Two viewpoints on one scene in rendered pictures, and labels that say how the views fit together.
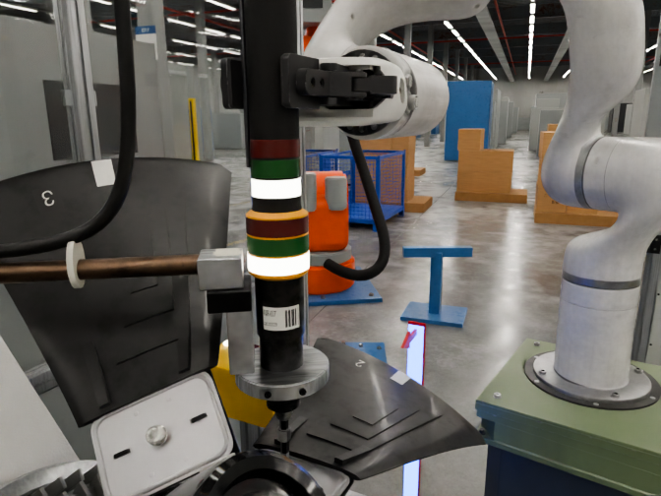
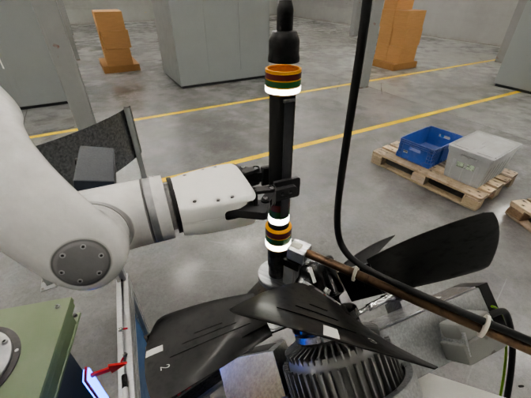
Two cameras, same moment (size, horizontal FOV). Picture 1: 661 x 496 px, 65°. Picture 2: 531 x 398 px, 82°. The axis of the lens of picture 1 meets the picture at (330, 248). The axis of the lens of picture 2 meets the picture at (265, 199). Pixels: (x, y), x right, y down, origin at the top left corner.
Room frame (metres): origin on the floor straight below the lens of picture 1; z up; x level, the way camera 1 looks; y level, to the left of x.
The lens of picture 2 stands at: (0.66, 0.28, 1.72)
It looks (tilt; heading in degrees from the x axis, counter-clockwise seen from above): 35 degrees down; 221
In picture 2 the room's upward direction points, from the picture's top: straight up
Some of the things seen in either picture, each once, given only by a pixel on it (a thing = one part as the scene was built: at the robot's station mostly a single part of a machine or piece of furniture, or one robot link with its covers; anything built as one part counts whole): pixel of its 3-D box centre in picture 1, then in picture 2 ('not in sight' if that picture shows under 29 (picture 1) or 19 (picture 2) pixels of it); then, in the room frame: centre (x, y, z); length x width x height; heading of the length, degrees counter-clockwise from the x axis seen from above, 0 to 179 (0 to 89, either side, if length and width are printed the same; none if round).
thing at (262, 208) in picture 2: not in sight; (241, 205); (0.44, 0.04, 1.49); 0.08 x 0.06 x 0.01; 94
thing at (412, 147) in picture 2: not in sight; (429, 146); (-2.87, -0.42, 0.25); 0.60 x 0.41 x 0.22; 167
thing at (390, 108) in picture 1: (340, 91); (208, 197); (0.45, -0.01, 1.49); 0.11 x 0.10 x 0.07; 154
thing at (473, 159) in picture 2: not in sight; (479, 159); (-2.75, 0.08, 0.31); 0.60 x 0.42 x 0.33; 167
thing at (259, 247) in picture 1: (277, 241); (278, 234); (0.36, 0.04, 1.38); 0.04 x 0.04 x 0.01
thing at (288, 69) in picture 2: not in sight; (283, 80); (0.36, 0.04, 1.63); 0.04 x 0.04 x 0.03
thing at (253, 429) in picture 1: (252, 436); not in sight; (0.81, 0.14, 0.92); 0.03 x 0.03 x 0.12; 64
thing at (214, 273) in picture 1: (267, 317); (282, 260); (0.35, 0.05, 1.33); 0.09 x 0.07 x 0.10; 98
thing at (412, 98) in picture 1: (371, 93); (160, 207); (0.51, -0.04, 1.49); 0.09 x 0.03 x 0.08; 64
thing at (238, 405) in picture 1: (249, 385); not in sight; (0.81, 0.14, 1.02); 0.16 x 0.10 x 0.11; 64
